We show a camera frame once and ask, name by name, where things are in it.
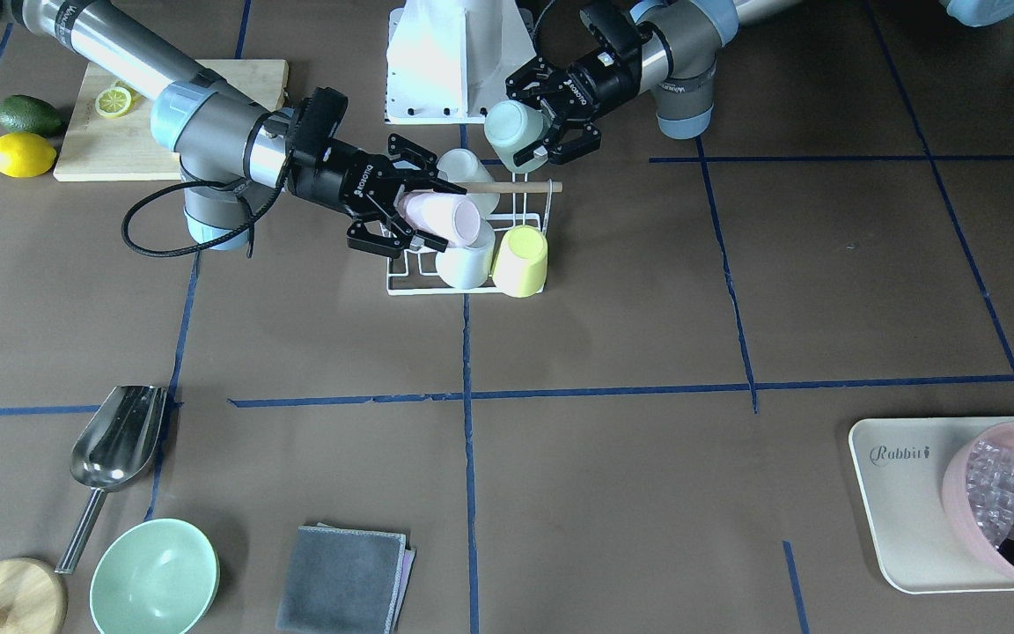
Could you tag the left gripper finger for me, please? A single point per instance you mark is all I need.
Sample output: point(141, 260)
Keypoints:
point(538, 81)
point(555, 145)

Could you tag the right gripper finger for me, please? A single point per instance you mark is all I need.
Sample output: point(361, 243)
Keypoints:
point(399, 236)
point(416, 168)

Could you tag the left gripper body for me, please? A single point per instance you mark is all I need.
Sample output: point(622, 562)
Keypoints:
point(602, 76)

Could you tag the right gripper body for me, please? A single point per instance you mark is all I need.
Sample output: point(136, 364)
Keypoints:
point(334, 174)

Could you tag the pink cup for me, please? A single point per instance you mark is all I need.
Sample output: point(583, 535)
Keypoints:
point(452, 217)

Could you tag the mint green cup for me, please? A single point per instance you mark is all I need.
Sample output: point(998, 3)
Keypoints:
point(509, 127)

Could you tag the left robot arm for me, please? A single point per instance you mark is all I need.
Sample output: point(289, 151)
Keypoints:
point(775, 81)

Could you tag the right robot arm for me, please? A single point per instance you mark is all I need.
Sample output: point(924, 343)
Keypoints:
point(237, 157)

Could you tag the white cup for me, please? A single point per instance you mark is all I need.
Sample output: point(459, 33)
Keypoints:
point(461, 166)

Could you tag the grey cup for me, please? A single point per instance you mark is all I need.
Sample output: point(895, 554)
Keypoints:
point(468, 267)

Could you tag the yellow cup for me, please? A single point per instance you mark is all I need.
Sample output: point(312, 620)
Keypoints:
point(520, 266)

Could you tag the lemon slice front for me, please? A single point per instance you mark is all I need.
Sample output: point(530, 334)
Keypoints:
point(114, 102)

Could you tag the bamboo cutting board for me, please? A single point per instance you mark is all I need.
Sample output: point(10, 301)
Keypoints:
point(98, 150)

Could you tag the green avocado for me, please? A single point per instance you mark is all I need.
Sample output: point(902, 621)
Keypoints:
point(23, 113)

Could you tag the yellow lemon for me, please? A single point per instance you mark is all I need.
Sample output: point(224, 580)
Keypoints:
point(25, 155)

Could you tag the steel scoop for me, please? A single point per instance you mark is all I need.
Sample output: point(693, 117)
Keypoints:
point(116, 445)

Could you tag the grey folded cloth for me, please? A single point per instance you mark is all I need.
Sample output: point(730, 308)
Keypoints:
point(342, 580)

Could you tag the green bowl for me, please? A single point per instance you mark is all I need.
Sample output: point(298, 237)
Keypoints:
point(159, 577)

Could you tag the beige tray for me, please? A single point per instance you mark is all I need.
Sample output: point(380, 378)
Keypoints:
point(901, 466)

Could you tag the pink bowl with ice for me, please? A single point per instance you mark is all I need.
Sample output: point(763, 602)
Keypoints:
point(977, 496)

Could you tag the white wire cup rack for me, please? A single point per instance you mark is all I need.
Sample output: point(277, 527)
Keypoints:
point(524, 202)

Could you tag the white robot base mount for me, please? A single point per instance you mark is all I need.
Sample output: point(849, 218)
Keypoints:
point(447, 60)

